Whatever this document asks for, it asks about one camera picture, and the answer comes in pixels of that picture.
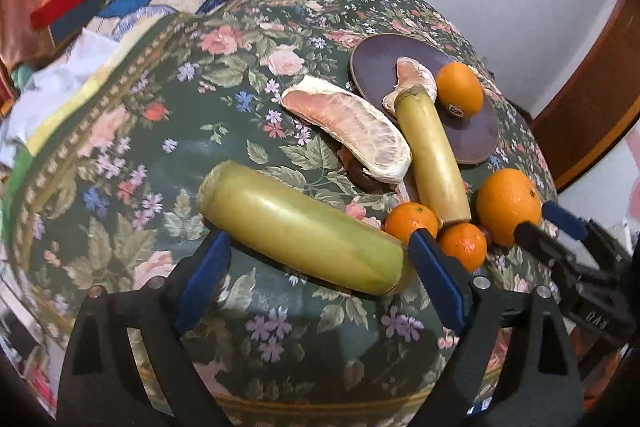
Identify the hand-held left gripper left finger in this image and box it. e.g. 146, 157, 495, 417
56, 231, 236, 427

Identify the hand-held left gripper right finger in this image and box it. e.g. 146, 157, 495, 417
407, 229, 586, 427

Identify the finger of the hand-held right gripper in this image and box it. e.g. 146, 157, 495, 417
541, 200, 627, 254
514, 221, 572, 279

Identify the small tangerine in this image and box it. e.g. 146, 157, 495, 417
439, 222, 488, 273
384, 202, 440, 248

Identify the large orange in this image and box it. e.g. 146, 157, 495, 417
475, 168, 543, 248

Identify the thick green-yellow banana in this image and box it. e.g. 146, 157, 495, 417
196, 159, 416, 297

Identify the long yellow banana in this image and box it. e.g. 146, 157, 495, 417
394, 87, 472, 228

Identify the dark brown fruit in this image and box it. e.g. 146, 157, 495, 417
340, 147, 391, 192

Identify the large peeled pomelo segment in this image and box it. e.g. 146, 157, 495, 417
280, 74, 412, 184

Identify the round dark brown plate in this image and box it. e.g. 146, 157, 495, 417
350, 33, 501, 165

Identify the dark green floral tablecloth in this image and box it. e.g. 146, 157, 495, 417
0, 0, 561, 427

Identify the medium orange with sticker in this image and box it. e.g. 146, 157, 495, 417
435, 62, 485, 116

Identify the small peeled pomelo segment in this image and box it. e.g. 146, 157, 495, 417
382, 58, 439, 112

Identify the white cloth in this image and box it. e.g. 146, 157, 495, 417
0, 29, 126, 168

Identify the blue patchwork quilt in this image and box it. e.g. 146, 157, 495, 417
50, 0, 226, 58

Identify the red box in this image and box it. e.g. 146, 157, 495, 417
30, 0, 98, 30

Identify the wooden door frame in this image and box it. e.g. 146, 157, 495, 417
530, 0, 640, 195

